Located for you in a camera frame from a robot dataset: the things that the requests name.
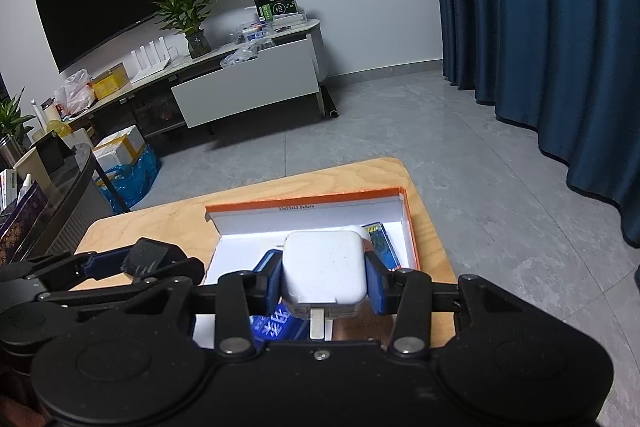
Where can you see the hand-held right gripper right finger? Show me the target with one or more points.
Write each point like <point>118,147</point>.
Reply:
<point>376,279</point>

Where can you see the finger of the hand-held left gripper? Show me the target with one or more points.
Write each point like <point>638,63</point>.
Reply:
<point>105,264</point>
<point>192,269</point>

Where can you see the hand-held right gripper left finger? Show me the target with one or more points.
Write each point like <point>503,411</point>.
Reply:
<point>274,282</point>

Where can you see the red blue playing card box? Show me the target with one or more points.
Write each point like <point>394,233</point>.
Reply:
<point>382,239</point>

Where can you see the black plug adapter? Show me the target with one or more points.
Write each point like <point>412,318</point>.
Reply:
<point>147,257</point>

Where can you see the blue tin box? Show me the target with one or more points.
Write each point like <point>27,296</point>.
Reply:
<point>272,327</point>

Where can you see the white charger cube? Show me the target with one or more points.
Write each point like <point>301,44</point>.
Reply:
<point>322,267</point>

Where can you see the orange white cardboard box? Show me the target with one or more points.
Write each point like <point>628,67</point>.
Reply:
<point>310,217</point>

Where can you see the black glass round table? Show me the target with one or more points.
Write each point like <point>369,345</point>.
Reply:
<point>75,202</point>

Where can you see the blue plastic bag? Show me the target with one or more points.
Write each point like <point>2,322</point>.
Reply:
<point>132,182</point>

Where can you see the purple tray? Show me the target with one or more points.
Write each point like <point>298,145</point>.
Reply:
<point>20,219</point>

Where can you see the white yellow cardboard box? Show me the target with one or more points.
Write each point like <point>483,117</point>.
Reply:
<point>120,149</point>

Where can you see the beige box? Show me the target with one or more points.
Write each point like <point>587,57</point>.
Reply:
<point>30,167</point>

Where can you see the small black box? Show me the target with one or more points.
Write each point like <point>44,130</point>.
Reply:
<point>52,152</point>

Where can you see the steel cup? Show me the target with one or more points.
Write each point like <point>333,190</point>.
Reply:
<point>10,153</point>

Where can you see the white plastic bag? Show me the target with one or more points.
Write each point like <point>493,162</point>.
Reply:
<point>75,93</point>

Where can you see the leafy green plant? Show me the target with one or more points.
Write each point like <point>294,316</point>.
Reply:
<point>10,117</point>

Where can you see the black roll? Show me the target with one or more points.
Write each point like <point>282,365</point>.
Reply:
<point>330,103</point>

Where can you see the white TV cabinet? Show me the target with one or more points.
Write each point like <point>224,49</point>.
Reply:
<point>250,87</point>

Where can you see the white router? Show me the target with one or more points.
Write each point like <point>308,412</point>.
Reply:
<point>150,61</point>

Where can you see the clear plastic bag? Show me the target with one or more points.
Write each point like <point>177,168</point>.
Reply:
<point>242,55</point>

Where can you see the clear plastic container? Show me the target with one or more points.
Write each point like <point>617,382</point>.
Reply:
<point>260,30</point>

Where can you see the potted plant in glass vase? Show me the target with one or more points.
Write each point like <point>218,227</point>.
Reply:
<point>187,14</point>

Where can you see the green black box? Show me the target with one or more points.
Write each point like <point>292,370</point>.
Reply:
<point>277,4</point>

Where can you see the blue curtain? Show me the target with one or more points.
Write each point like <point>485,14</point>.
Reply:
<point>540,47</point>

